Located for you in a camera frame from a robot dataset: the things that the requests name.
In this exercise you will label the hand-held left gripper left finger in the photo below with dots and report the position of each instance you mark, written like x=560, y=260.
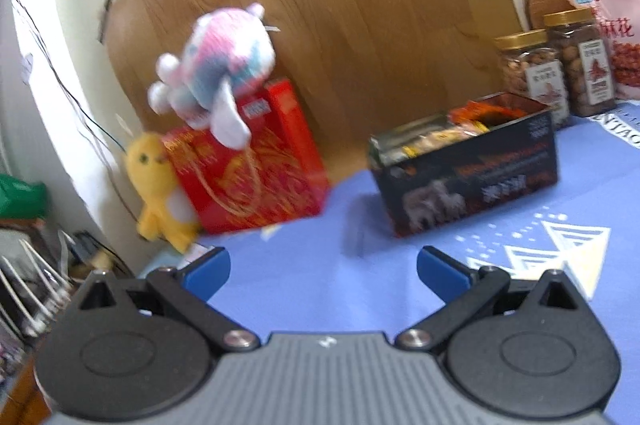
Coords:
x=207, y=272

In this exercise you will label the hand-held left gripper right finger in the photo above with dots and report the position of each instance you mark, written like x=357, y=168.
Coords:
x=440, y=272

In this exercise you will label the black tin box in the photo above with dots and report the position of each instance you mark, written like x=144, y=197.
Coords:
x=475, y=185

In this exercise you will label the blue printed blanket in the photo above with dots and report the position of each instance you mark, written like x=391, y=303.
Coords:
x=500, y=245

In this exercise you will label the yellow chick plush toy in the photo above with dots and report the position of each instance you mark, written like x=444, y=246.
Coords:
x=155, y=185

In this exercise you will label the red gift box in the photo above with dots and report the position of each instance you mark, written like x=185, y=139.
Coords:
x=260, y=175

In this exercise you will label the pale yellow snack packet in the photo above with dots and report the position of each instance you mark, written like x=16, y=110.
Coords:
x=450, y=137

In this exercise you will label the red snack packet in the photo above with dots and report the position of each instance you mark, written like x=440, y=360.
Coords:
x=487, y=112

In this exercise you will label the green bag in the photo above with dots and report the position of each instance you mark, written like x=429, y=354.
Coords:
x=22, y=197

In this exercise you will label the pink and blue plush toy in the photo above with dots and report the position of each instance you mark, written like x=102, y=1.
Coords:
x=225, y=60

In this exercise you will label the peanut jar with gold lid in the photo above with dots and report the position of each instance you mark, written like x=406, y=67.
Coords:
x=532, y=75

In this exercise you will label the walnut jar with gold lid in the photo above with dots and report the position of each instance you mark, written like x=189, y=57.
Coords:
x=580, y=60

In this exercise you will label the wooden headboard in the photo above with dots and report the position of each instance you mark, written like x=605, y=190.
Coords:
x=375, y=15

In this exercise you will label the wooden tray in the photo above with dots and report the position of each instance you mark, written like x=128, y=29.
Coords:
x=540, y=5

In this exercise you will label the pink snack bag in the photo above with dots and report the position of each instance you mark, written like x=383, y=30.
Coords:
x=620, y=5

